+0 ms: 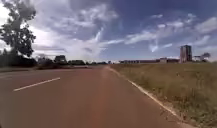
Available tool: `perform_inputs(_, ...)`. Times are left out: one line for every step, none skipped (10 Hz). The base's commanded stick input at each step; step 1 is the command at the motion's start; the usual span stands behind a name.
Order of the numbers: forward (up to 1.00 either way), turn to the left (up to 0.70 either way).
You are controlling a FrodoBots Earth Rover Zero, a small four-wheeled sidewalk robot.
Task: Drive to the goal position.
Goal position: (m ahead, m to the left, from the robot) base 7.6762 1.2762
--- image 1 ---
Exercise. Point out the clump of trees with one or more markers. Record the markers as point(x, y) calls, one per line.
point(205, 56)

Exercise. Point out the small dark tree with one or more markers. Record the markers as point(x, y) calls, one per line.
point(60, 59)

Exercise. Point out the tall dark tree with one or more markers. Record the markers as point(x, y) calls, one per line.
point(16, 33)

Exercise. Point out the row of low buildings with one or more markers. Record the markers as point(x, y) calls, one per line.
point(146, 61)

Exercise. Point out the dark bushes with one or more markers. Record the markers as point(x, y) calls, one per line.
point(12, 61)

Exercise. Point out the tall grey building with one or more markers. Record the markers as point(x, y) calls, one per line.
point(185, 53)

